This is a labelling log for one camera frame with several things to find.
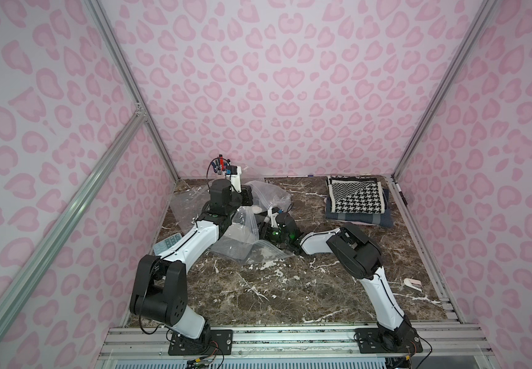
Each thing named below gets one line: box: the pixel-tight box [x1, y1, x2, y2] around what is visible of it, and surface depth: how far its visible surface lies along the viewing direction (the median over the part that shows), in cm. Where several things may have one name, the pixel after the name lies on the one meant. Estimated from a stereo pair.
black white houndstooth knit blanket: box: [325, 175, 386, 214], surface depth 102 cm
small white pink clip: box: [403, 278, 423, 293], surface depth 85 cm
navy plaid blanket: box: [325, 188, 394, 227], surface depth 100 cm
